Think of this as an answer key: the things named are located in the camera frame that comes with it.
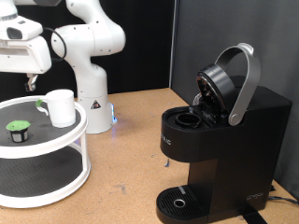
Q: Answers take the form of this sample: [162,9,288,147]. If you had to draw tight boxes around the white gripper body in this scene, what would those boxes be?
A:
[0,35,52,75]

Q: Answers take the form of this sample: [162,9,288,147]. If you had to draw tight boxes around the white mug green taped handle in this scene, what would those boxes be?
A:
[35,89,78,129]

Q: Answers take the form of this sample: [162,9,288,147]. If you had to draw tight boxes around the green lidded coffee pod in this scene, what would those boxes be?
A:
[5,119,32,144]

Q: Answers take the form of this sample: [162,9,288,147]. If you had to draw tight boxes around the silver coffee machine handle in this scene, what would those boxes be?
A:
[214,42,262,127]

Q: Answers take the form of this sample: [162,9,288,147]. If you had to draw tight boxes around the black Keurig coffee machine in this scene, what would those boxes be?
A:
[155,42,293,224]

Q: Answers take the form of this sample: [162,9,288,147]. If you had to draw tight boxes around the white two-tier turntable shelf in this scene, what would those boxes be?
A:
[0,94,92,209]

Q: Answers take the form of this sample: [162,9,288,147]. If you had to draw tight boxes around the black curtain backdrop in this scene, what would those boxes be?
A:
[0,0,176,103]

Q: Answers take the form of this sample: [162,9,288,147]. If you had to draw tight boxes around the black tape strip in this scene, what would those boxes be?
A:
[241,211,269,224]

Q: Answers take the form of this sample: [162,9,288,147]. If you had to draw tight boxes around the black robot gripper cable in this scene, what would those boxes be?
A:
[42,26,68,63]

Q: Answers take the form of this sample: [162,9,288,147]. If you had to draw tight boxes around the black power cable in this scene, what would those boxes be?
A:
[266,195,299,207]

